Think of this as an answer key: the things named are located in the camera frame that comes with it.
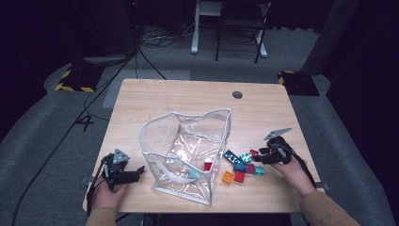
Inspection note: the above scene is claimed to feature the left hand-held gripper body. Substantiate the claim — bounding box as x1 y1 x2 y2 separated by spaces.
102 148 140 191

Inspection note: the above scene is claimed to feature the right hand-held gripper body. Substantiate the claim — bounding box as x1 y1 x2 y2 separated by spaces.
263 126 294 165

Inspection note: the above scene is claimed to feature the clear plastic bag grey trim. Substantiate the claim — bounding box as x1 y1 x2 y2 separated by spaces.
137 107 233 207

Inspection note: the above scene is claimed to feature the person's right hand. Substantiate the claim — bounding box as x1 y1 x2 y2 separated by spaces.
271 156 316 199

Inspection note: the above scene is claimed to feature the person's left hand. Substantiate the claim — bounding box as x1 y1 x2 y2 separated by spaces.
90 178 130 211

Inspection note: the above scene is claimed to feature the long dark blue toy block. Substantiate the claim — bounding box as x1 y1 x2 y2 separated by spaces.
223 149 243 165

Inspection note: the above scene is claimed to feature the orange toy block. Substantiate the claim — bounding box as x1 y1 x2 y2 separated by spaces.
221 170 235 186

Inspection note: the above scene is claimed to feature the grey stand base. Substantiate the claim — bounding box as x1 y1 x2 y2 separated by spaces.
83 55 133 66

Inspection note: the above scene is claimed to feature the grey column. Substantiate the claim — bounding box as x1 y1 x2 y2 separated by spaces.
301 0 360 76

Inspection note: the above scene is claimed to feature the black equipment box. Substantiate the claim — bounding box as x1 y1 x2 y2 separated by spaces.
90 0 140 56

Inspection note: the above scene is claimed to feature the right hand-held gripper cable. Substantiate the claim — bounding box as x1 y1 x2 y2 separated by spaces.
283 144 318 189

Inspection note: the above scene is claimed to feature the hand-held gripper cable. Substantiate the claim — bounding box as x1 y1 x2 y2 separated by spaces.
283 144 318 189
85 153 109 218

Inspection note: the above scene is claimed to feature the left hand-held gripper cable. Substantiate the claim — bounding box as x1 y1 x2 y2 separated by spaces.
85 153 109 218

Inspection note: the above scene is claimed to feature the long black floor cable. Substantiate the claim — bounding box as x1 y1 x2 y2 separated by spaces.
10 51 139 226

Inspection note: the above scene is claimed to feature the black yellow striped base plate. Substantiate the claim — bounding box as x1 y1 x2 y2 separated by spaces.
55 64 104 93
277 70 320 97

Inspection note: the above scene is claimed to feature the black metal chair frame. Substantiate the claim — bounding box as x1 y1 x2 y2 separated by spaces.
215 0 272 65

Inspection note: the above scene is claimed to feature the bundle of floor cables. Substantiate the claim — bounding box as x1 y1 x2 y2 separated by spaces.
139 27 196 49

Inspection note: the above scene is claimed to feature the white desk frame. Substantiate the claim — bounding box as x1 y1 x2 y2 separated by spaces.
190 0 272 58

